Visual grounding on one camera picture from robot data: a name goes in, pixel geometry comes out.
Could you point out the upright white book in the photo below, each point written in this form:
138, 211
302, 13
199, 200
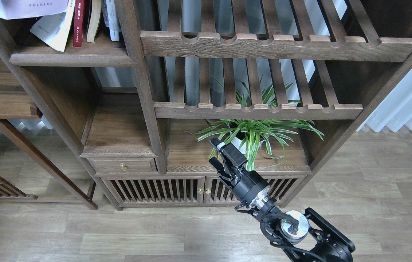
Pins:
111, 19

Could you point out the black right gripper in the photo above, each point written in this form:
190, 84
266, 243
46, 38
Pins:
247, 186

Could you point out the yellow green cover book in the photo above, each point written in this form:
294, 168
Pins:
54, 29

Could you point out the dark wooden bookshelf unit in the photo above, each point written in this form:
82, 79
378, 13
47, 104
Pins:
131, 102

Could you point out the red cover book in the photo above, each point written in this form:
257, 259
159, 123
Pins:
78, 23

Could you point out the pale lavender cover book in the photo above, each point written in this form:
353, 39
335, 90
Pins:
20, 9

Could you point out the upright cream paged book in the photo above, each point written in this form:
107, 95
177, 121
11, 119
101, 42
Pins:
94, 17

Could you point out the green spider plant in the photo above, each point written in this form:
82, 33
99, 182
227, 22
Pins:
268, 129

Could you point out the brass drawer knob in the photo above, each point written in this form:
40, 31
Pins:
123, 167

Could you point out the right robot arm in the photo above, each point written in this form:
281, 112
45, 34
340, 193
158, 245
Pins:
304, 237

